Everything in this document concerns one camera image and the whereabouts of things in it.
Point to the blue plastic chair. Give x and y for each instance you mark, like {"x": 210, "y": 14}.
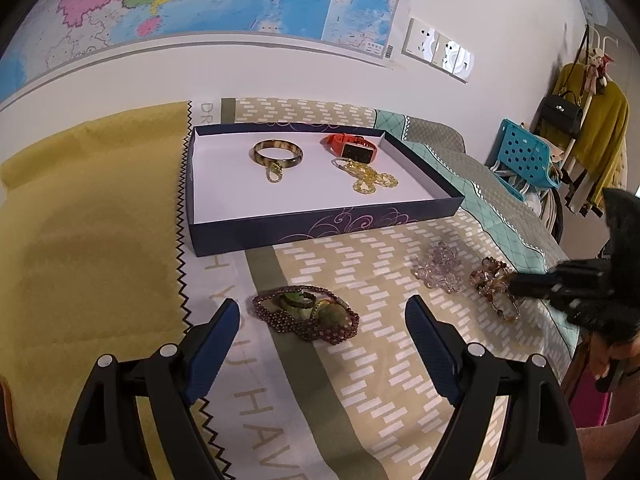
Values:
{"x": 523, "y": 162}

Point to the yellow bed blanket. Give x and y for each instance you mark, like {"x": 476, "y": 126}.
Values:
{"x": 89, "y": 264}

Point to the mustard yellow coat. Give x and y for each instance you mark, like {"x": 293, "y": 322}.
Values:
{"x": 601, "y": 146}

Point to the teal grey quilt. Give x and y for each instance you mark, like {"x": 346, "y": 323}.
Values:
{"x": 491, "y": 223}

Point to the navy jewelry box tray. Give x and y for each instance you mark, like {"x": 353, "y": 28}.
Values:
{"x": 231, "y": 206}

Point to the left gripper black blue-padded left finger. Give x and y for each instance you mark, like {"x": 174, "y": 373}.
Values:
{"x": 104, "y": 439}

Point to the gold tortoise bangle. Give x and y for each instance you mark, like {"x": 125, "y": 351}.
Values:
{"x": 283, "y": 153}

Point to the white coat rack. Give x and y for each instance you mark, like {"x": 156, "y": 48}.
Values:
{"x": 595, "y": 78}

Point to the colourful wall map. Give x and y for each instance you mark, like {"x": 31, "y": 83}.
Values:
{"x": 56, "y": 32}

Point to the person's right hand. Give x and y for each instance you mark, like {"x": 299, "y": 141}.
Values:
{"x": 602, "y": 355}

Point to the green jade pendant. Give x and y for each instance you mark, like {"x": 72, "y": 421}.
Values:
{"x": 274, "y": 172}

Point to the black handbag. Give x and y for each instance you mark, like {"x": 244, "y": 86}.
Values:
{"x": 563, "y": 111}

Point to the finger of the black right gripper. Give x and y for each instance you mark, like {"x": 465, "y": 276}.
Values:
{"x": 530, "y": 285}

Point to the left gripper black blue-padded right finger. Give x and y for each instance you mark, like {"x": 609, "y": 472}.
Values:
{"x": 538, "y": 438}

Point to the white wall socket panel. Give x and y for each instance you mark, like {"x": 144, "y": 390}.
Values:
{"x": 428, "y": 45}

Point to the orange smart watch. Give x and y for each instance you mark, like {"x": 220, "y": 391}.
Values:
{"x": 351, "y": 146}

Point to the patterned beige bed sheet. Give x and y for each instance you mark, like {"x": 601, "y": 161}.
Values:
{"x": 283, "y": 408}

